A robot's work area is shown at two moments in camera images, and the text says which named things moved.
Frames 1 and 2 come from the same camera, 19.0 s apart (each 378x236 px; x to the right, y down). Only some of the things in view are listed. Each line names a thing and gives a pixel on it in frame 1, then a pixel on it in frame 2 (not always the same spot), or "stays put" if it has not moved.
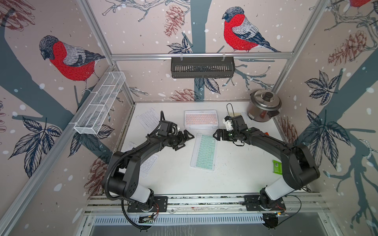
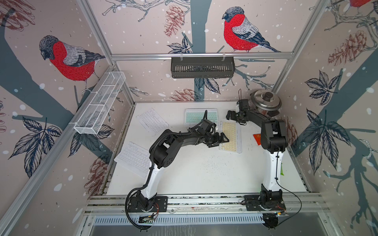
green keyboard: [204, 154] → [192, 116]
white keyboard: [148, 119] stays put
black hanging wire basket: [203, 68] stays put
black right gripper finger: [217, 134] → [231, 115]
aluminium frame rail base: [112, 205] stays put
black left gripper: [181, 140] → [216, 143]
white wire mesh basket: [100, 103] stays put
